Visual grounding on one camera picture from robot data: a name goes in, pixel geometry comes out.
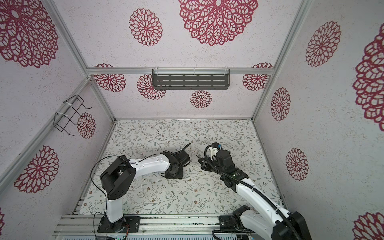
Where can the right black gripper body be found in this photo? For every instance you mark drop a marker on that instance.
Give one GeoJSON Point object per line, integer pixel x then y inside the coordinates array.
{"type": "Point", "coordinates": [209, 167]}

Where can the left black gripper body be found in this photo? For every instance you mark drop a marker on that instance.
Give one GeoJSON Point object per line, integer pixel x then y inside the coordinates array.
{"type": "Point", "coordinates": [178, 174]}

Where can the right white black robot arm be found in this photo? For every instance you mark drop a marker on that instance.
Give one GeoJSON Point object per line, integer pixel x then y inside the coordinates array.
{"type": "Point", "coordinates": [267, 219]}

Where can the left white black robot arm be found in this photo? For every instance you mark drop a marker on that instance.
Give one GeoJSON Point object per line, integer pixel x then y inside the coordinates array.
{"type": "Point", "coordinates": [116, 180]}

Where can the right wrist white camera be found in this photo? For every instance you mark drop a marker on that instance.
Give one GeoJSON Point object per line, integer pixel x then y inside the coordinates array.
{"type": "Point", "coordinates": [214, 149]}

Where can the grey slotted wall shelf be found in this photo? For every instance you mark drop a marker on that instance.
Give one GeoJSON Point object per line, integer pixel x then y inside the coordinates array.
{"type": "Point", "coordinates": [191, 79]}

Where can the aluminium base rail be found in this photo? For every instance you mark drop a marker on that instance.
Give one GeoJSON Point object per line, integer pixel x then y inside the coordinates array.
{"type": "Point", "coordinates": [151, 227]}

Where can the black wire wall rack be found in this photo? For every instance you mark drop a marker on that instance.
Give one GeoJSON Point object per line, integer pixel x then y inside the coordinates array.
{"type": "Point", "coordinates": [74, 103]}

